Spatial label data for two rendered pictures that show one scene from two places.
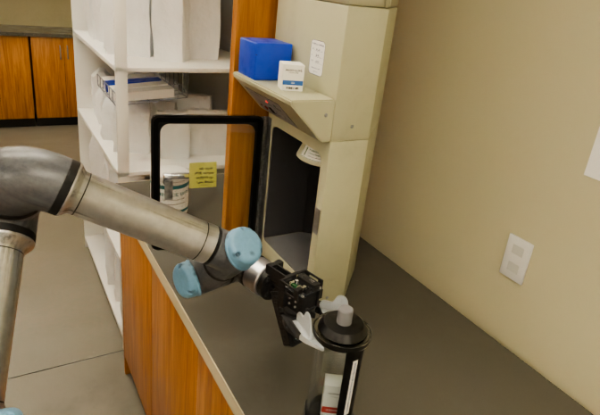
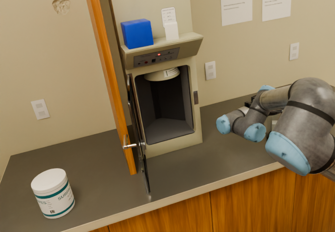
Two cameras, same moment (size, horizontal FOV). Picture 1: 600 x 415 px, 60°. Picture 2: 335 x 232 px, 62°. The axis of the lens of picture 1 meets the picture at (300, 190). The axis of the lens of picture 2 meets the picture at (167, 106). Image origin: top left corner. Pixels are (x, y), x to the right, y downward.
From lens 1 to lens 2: 148 cm
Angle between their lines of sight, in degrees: 65
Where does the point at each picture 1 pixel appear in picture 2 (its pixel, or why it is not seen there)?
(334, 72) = (187, 19)
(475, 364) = (234, 108)
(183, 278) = (262, 130)
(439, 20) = not seen: outside the picture
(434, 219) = not seen: hidden behind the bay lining
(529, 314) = (221, 85)
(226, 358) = (245, 166)
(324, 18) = not seen: outside the picture
